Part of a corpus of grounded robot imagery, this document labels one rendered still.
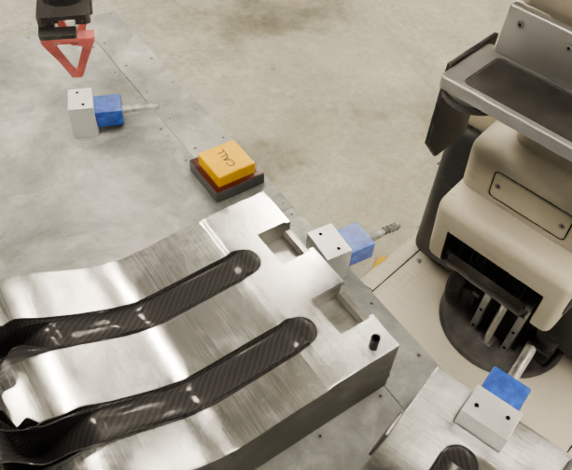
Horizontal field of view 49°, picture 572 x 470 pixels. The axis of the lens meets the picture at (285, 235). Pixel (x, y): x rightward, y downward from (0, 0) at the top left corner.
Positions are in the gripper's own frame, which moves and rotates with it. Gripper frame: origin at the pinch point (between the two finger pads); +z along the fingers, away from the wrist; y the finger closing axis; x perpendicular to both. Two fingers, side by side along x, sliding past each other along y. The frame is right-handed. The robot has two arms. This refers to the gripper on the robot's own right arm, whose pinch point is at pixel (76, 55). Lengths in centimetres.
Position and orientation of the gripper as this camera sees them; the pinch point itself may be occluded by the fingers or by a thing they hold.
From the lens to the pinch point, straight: 97.2
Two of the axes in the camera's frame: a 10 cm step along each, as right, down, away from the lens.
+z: -0.6, 6.4, 7.6
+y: 2.2, 7.5, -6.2
